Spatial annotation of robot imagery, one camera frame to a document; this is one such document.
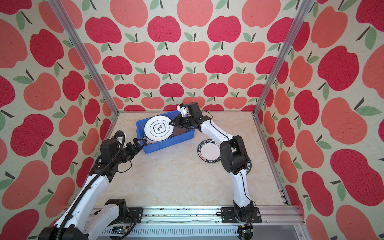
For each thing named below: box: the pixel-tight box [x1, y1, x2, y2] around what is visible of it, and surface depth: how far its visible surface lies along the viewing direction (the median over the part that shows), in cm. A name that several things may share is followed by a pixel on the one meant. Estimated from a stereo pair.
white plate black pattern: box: [144, 115, 174, 142], surface depth 88 cm
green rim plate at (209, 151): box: [197, 139, 221, 163], surface depth 101 cm
